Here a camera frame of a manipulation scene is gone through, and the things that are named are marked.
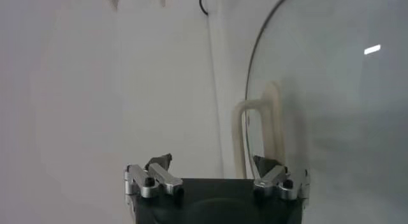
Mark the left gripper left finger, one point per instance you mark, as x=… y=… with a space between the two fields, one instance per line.
x=153 y=180

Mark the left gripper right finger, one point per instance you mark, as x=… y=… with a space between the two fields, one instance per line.
x=274 y=180

